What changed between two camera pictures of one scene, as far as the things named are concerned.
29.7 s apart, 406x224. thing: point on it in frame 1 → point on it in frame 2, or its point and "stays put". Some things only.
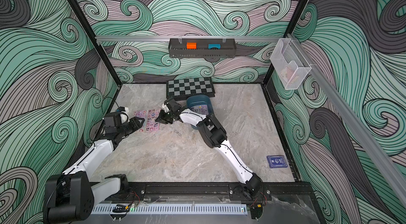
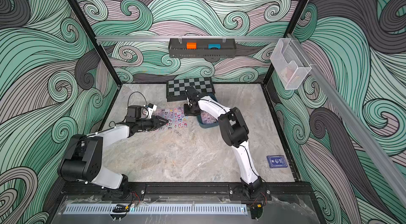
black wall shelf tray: x=177 y=47 stays put
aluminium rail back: x=184 y=38 stays put
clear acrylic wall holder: x=289 y=63 stays put
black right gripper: x=166 y=119 → x=189 y=104
